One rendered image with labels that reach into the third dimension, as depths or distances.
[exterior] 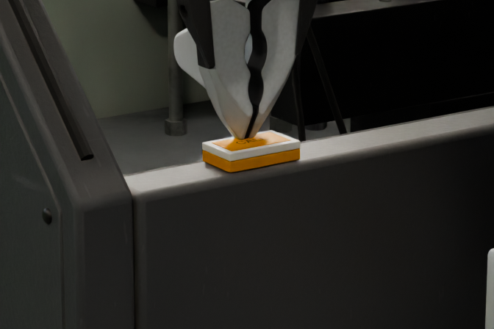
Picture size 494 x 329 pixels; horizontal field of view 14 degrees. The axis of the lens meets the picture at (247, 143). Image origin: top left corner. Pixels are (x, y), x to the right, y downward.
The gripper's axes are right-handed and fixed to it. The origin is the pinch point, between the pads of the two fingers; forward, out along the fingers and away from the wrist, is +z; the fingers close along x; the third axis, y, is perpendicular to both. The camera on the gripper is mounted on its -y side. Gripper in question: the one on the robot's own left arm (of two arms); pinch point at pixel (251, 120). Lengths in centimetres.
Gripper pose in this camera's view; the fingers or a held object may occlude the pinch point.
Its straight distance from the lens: 114.2
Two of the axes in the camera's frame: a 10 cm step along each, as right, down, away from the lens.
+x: -8.3, 1.5, -5.4
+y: -5.6, -2.3, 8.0
